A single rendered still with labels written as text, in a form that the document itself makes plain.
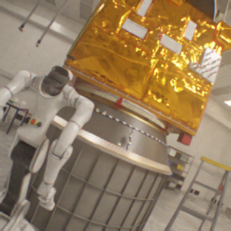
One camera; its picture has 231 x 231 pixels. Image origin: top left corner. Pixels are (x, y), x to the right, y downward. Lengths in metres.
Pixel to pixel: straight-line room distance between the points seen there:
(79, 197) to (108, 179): 0.34
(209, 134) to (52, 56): 8.81
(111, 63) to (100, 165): 1.15
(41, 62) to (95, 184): 6.86
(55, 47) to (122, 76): 6.38
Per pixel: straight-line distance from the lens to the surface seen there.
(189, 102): 2.38
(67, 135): 0.88
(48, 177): 0.95
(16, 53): 8.55
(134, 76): 2.11
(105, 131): 1.81
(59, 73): 1.08
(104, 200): 1.89
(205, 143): 9.87
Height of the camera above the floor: 1.33
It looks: 8 degrees up
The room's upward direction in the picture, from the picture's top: 25 degrees clockwise
